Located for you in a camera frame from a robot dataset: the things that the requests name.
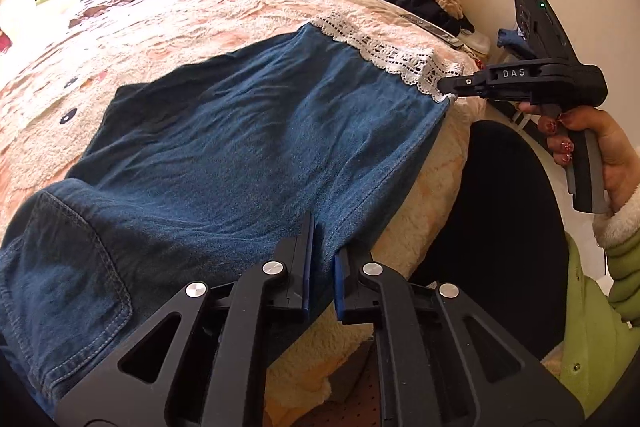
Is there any person's right forearm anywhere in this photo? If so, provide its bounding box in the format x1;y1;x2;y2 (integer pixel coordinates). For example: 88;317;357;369
591;186;640;324

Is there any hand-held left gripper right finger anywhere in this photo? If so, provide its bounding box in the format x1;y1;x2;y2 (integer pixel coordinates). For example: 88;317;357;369
333;239;586;427

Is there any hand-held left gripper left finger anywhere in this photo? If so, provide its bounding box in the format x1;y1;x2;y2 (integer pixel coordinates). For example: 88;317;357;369
55;211;317;427

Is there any small blue cloth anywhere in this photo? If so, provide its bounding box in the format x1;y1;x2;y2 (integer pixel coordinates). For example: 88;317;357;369
496;28;524;52

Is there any metal bed edge strip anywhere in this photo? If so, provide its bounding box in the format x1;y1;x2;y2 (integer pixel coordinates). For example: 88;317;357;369
401;13;464;48

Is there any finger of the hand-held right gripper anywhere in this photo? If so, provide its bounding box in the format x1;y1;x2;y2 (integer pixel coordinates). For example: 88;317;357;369
450;87;497;102
437;75;490;90

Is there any person's green jacket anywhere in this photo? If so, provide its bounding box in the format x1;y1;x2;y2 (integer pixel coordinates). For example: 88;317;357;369
541;231;640;419

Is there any white round object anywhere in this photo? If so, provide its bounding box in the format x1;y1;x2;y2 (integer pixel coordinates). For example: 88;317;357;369
458;29;492;56

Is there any person's right hand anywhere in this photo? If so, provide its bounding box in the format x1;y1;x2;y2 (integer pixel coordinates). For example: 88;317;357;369
517;102;640;208

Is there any peach printed bed blanket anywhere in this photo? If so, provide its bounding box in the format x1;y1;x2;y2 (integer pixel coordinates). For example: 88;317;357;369
0;0;490;427

